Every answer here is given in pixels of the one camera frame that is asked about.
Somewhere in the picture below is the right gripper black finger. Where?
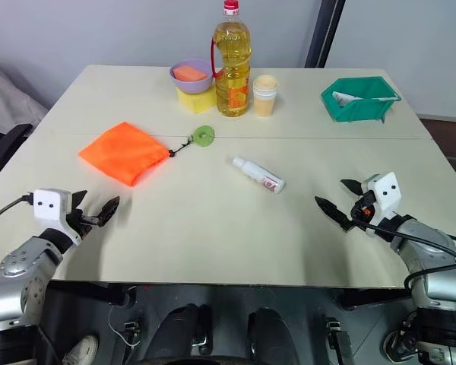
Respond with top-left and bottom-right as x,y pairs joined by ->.
314,195 -> 353,231
340,178 -> 365,198

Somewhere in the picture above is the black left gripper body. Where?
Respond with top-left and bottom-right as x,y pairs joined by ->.
65,208 -> 102,240

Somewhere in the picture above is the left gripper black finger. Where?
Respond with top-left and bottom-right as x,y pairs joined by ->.
97,195 -> 121,226
71,189 -> 88,212

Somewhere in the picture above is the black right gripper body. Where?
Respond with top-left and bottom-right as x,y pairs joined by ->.
347,192 -> 381,233

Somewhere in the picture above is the green plastic basket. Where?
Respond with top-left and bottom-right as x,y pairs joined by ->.
320,76 -> 401,125

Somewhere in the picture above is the white spray bottle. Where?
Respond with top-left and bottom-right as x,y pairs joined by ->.
232,156 -> 287,195

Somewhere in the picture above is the white printed packet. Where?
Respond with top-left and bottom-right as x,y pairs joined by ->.
331,90 -> 366,110

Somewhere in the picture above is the black chair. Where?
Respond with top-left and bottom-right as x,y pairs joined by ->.
0,123 -> 34,192

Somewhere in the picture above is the white shoe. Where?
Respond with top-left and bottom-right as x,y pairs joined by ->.
62,335 -> 100,365

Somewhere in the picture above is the grey cloth cover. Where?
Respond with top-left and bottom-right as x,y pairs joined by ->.
0,48 -> 49,135

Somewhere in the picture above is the yellow sponge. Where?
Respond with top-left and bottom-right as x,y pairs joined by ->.
176,85 -> 218,115

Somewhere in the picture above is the dark rounded shape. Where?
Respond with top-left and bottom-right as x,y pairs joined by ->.
162,303 -> 214,357

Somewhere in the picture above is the purple plastic bowl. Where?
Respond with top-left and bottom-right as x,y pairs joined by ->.
169,58 -> 214,95

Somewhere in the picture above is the orange sponge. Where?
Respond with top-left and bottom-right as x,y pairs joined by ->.
173,65 -> 208,82

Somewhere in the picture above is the yellow cooking oil bottle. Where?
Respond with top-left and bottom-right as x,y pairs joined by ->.
212,11 -> 253,119

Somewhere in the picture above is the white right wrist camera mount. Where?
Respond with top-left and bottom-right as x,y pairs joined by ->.
359,171 -> 403,222

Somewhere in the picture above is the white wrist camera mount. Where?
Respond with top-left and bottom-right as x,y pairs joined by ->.
33,188 -> 81,246
359,171 -> 403,222

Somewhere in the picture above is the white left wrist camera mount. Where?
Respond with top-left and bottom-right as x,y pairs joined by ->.
33,188 -> 81,246

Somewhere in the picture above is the orange cloth pouch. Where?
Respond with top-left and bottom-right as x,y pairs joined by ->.
78,121 -> 169,188

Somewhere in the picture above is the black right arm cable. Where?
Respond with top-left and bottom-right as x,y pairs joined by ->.
353,207 -> 456,290

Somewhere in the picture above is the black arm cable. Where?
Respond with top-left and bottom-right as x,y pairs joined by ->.
353,207 -> 456,290
0,194 -> 36,233

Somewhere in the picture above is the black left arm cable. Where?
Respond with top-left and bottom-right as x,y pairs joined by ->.
0,194 -> 36,233

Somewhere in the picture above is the thin black connecting string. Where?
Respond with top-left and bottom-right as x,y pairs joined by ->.
168,135 -> 195,158

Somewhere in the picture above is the thin white wire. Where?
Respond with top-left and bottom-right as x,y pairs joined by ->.
107,303 -> 138,349

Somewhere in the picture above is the metal frame clamp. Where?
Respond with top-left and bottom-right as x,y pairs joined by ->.
123,320 -> 142,345
325,320 -> 351,365

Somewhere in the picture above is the green round ring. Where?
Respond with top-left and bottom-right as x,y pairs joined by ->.
190,124 -> 217,148

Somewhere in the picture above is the dark grey upright post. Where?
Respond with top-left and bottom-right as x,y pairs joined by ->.
305,0 -> 347,70

